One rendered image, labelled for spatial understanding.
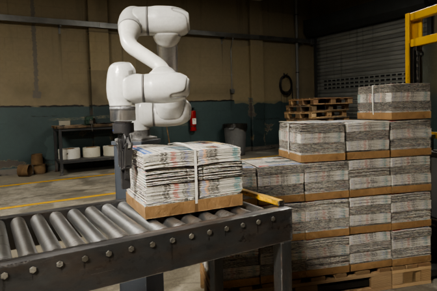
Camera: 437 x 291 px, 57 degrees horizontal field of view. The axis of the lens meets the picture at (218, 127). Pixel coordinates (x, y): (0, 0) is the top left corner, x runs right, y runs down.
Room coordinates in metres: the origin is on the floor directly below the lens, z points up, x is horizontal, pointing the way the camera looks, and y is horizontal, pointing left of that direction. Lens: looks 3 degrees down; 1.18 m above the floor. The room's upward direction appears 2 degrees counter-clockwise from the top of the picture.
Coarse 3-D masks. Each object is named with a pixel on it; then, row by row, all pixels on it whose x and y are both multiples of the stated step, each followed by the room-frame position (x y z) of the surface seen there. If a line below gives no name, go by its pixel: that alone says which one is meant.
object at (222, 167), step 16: (192, 144) 1.60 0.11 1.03; (208, 144) 1.57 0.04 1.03; (224, 144) 1.55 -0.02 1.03; (208, 160) 1.43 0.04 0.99; (224, 160) 1.45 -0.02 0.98; (240, 160) 1.49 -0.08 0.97; (208, 176) 1.43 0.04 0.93; (224, 176) 1.46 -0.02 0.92; (240, 176) 1.49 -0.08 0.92; (208, 192) 1.44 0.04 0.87; (224, 192) 1.46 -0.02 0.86; (240, 192) 1.49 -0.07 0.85
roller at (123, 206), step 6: (120, 204) 1.61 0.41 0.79; (126, 204) 1.58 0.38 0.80; (120, 210) 1.58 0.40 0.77; (126, 210) 1.53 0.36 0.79; (132, 210) 1.49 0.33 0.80; (132, 216) 1.46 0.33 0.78; (138, 216) 1.42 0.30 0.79; (138, 222) 1.40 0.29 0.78; (144, 222) 1.35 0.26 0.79; (150, 222) 1.33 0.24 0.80; (156, 222) 1.31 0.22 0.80; (150, 228) 1.30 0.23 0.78; (156, 228) 1.27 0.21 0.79; (162, 228) 1.25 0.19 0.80
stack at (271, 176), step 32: (256, 160) 2.52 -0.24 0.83; (288, 160) 2.48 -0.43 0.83; (352, 160) 2.41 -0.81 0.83; (384, 160) 2.45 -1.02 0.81; (288, 192) 2.31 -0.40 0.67; (320, 192) 2.36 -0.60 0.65; (320, 224) 2.36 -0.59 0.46; (352, 224) 2.40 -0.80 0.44; (256, 256) 2.27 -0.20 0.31; (320, 256) 2.35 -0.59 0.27; (352, 256) 2.40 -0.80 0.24; (384, 256) 2.45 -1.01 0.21; (224, 288) 2.23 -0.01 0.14; (256, 288) 2.27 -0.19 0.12; (384, 288) 2.45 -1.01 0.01
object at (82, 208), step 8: (112, 200) 1.66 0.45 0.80; (120, 200) 1.65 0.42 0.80; (56, 208) 1.55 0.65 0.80; (64, 208) 1.55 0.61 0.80; (72, 208) 1.54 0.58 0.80; (80, 208) 1.55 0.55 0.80; (96, 208) 1.58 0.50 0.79; (0, 216) 1.45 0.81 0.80; (8, 216) 1.44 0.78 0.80; (16, 216) 1.44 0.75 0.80; (24, 216) 1.45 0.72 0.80; (48, 216) 1.49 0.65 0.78; (64, 216) 1.52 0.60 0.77; (8, 224) 1.42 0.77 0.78; (48, 224) 1.49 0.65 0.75; (72, 224) 1.53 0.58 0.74; (8, 232) 1.42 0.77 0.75; (32, 232) 1.46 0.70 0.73; (56, 232) 1.50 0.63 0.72; (8, 240) 1.42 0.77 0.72
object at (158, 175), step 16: (144, 160) 1.33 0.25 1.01; (160, 160) 1.35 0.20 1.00; (176, 160) 1.38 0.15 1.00; (144, 176) 1.35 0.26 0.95; (160, 176) 1.35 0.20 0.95; (176, 176) 1.38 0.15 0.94; (128, 192) 1.57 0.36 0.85; (144, 192) 1.36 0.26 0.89; (160, 192) 1.36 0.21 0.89; (176, 192) 1.38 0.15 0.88
